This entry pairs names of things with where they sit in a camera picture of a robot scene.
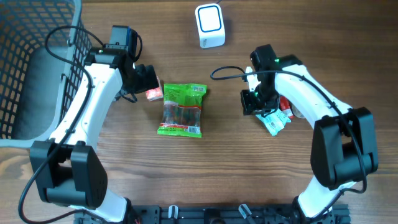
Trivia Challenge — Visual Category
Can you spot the red snack stick packet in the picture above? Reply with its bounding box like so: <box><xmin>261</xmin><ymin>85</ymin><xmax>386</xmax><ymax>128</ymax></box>
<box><xmin>279</xmin><ymin>96</ymin><xmax>294</xmax><ymax>119</ymax></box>

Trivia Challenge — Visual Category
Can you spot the small red white box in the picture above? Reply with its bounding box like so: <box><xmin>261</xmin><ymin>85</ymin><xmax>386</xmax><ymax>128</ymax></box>
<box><xmin>146</xmin><ymin>77</ymin><xmax>164</xmax><ymax>101</ymax></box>

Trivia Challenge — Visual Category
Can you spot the teal packet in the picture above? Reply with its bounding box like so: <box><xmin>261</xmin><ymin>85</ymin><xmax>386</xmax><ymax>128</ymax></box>
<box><xmin>256</xmin><ymin>109</ymin><xmax>291</xmax><ymax>136</ymax></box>

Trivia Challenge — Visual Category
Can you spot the green lid jar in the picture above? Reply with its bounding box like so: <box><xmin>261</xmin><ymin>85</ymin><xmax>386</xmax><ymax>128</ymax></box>
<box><xmin>291</xmin><ymin>104</ymin><xmax>305</xmax><ymax>119</ymax></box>

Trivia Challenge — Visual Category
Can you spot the green candy bag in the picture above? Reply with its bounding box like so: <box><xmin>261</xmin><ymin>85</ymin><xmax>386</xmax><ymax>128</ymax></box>
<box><xmin>157</xmin><ymin>83</ymin><xmax>207</xmax><ymax>138</ymax></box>

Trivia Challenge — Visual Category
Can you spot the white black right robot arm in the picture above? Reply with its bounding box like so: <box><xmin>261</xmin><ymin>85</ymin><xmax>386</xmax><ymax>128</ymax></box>
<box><xmin>241</xmin><ymin>44</ymin><xmax>378</xmax><ymax>223</ymax></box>

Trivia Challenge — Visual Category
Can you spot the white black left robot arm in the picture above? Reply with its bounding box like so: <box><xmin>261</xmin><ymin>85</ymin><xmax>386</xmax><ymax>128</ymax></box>
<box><xmin>29</xmin><ymin>26</ymin><xmax>159</xmax><ymax>223</ymax></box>

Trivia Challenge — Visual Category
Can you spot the white barcode scanner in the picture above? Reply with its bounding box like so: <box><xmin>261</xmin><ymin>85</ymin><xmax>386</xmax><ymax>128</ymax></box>
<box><xmin>195</xmin><ymin>3</ymin><xmax>226</xmax><ymax>49</ymax></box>

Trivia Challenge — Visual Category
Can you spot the grey plastic mesh basket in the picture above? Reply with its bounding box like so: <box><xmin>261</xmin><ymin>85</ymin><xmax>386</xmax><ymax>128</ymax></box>
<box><xmin>1</xmin><ymin>0</ymin><xmax>91</xmax><ymax>148</ymax></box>

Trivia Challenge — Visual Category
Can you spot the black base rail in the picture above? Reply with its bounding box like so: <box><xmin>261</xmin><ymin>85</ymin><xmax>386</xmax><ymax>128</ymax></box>
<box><xmin>73</xmin><ymin>203</ymin><xmax>351</xmax><ymax>224</ymax></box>

